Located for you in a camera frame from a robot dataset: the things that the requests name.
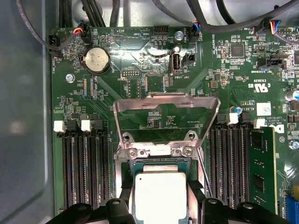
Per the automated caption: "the metal wire locking lever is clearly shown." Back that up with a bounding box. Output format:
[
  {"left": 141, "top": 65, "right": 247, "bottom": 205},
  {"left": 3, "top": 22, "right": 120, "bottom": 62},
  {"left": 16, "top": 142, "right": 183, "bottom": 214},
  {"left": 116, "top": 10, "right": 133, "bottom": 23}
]
[{"left": 196, "top": 148, "right": 214, "bottom": 198}]

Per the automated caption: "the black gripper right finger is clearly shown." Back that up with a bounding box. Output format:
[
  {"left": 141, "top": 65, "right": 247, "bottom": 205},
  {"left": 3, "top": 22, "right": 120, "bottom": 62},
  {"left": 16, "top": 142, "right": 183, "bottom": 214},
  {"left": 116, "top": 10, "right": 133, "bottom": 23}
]
[{"left": 188, "top": 181, "right": 280, "bottom": 224}]

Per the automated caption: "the black sleeved cable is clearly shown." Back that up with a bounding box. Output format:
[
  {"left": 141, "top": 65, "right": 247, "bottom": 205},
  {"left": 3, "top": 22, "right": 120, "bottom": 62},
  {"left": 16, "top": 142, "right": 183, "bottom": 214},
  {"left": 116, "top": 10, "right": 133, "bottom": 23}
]
[
  {"left": 109, "top": 0, "right": 131, "bottom": 28},
  {"left": 188, "top": 0, "right": 264, "bottom": 33},
  {"left": 58, "top": 0, "right": 72, "bottom": 28},
  {"left": 80, "top": 0, "right": 107, "bottom": 28},
  {"left": 216, "top": 0, "right": 299, "bottom": 25},
  {"left": 151, "top": 0, "right": 201, "bottom": 42}
]

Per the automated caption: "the metal socket cover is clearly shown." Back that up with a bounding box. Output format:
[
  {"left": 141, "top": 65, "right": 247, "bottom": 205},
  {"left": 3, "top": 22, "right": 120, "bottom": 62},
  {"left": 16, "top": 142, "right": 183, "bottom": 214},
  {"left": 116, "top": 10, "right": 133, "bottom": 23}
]
[{"left": 113, "top": 91, "right": 221, "bottom": 150}]

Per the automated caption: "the blue expansion slot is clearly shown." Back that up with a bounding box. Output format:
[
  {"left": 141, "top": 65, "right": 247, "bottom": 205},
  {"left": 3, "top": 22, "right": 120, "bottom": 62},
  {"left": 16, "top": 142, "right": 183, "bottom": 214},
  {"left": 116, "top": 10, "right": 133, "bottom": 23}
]
[{"left": 284, "top": 193, "right": 299, "bottom": 224}]

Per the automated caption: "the white board sticker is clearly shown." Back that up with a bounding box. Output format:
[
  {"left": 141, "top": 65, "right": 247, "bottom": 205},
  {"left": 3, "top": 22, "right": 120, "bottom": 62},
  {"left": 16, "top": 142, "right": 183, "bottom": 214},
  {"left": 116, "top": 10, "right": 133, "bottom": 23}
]
[{"left": 256, "top": 101, "right": 272, "bottom": 117}]

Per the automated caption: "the grey sleeved fan cable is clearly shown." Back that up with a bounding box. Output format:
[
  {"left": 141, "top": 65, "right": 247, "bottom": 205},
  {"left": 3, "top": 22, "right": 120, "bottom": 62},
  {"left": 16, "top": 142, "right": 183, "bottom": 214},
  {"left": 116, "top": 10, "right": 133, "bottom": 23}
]
[{"left": 15, "top": 0, "right": 89, "bottom": 52}]

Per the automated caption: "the green RAM stick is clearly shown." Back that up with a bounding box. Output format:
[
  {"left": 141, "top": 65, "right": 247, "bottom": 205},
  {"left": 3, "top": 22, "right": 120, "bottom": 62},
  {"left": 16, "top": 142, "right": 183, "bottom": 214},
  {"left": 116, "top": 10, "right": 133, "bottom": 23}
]
[{"left": 249, "top": 127, "right": 280, "bottom": 217}]

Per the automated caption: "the silver coin battery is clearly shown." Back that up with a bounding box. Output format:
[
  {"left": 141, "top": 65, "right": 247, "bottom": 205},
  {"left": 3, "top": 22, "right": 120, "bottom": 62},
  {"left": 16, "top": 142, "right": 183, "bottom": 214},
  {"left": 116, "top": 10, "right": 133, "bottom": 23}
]
[{"left": 79, "top": 46, "right": 110, "bottom": 74}]

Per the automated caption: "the metal internal USB port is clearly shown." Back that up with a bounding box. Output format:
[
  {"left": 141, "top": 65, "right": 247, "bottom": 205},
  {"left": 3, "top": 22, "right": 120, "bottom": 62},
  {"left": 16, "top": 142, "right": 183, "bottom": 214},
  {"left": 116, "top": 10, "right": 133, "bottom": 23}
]
[{"left": 168, "top": 45, "right": 184, "bottom": 77}]

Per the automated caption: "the black square chip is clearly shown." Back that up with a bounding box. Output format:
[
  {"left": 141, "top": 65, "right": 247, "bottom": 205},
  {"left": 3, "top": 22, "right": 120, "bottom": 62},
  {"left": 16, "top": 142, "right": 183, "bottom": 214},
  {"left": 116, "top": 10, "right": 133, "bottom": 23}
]
[{"left": 230, "top": 43, "right": 245, "bottom": 58}]

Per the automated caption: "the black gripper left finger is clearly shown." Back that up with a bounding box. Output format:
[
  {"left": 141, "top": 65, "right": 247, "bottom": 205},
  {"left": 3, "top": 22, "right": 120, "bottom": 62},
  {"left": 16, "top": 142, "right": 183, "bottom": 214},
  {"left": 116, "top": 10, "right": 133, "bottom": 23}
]
[{"left": 50, "top": 174, "right": 137, "bottom": 224}]

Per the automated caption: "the green motherboard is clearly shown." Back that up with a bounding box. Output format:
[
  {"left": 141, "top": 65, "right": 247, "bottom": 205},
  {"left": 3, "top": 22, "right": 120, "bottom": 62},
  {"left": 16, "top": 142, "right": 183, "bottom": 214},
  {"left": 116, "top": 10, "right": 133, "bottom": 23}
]
[{"left": 48, "top": 25, "right": 299, "bottom": 224}]

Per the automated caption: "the multicoloured wire cable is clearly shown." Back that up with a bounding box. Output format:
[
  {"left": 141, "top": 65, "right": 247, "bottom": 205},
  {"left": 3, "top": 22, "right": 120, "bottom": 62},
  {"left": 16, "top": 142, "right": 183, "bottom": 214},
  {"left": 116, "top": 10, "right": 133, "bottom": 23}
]
[{"left": 254, "top": 20, "right": 299, "bottom": 46}]

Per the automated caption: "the silver CPU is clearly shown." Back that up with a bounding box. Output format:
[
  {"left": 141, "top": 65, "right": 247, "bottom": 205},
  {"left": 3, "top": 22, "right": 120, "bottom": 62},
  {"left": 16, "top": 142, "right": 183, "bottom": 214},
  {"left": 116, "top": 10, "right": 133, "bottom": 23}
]
[{"left": 132, "top": 161, "right": 190, "bottom": 224}]

